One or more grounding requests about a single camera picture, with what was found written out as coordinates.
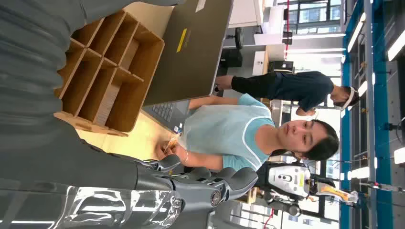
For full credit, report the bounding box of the seated person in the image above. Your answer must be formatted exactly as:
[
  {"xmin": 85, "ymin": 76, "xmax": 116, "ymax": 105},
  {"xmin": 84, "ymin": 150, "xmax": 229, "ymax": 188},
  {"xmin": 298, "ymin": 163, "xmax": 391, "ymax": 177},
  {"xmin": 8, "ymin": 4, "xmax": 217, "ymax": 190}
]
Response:
[{"xmin": 155, "ymin": 93, "xmax": 341, "ymax": 173}]

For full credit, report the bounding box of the standing person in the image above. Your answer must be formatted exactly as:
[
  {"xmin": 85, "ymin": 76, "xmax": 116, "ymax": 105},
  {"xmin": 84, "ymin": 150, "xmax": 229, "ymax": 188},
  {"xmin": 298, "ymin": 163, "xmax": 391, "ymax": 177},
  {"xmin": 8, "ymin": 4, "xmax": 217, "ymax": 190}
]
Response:
[{"xmin": 215, "ymin": 71, "xmax": 361, "ymax": 117}]

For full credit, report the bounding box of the grey laptop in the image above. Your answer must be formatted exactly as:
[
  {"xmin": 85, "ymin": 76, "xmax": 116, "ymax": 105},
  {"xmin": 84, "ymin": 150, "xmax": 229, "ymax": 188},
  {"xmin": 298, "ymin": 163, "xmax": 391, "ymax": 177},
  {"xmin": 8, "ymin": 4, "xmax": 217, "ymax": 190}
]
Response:
[{"xmin": 142, "ymin": 0, "xmax": 235, "ymax": 134}]

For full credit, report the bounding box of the black box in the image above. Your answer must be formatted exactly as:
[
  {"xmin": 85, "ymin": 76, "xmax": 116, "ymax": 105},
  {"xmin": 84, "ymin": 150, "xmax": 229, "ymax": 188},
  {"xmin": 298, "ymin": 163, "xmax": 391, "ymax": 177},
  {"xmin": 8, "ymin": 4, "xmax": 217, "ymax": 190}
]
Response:
[{"xmin": 220, "ymin": 49, "xmax": 243, "ymax": 69}]

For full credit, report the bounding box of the white humanoid robot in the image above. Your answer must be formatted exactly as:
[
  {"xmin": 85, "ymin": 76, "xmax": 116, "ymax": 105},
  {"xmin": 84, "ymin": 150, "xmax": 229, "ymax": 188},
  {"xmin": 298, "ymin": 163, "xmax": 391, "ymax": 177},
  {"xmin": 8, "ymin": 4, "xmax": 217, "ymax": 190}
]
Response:
[{"xmin": 256, "ymin": 161, "xmax": 360, "ymax": 219}]

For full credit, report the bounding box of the white cabinet wood top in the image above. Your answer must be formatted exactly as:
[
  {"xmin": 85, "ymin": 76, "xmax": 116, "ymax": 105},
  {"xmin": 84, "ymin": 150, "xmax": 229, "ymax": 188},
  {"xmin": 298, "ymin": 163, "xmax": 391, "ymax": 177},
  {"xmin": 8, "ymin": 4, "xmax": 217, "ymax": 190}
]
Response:
[{"xmin": 252, "ymin": 50, "xmax": 269, "ymax": 76}]

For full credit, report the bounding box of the black equipment case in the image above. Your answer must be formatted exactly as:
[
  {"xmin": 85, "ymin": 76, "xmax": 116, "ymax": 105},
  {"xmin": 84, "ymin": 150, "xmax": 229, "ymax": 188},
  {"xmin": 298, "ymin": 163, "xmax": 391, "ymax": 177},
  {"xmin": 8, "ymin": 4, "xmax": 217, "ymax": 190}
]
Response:
[{"xmin": 269, "ymin": 61, "xmax": 294, "ymax": 75}]

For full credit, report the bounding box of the white desk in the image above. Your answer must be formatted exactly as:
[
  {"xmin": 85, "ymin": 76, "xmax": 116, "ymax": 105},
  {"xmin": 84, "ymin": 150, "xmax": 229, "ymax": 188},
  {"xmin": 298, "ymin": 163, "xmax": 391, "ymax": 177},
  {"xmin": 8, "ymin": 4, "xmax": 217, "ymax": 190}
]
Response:
[{"xmin": 227, "ymin": 0, "xmax": 265, "ymax": 29}]

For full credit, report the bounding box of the ceiling light strip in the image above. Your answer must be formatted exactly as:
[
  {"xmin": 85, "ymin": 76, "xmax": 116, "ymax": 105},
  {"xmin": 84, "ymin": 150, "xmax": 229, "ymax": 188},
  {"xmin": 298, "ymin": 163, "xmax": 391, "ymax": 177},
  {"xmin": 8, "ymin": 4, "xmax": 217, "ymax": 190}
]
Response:
[
  {"xmin": 347, "ymin": 166, "xmax": 370, "ymax": 181},
  {"xmin": 394, "ymin": 146, "xmax": 405, "ymax": 165},
  {"xmin": 387, "ymin": 30, "xmax": 405, "ymax": 62},
  {"xmin": 357, "ymin": 73, "xmax": 376, "ymax": 98},
  {"xmin": 347, "ymin": 12, "xmax": 367, "ymax": 53}
]

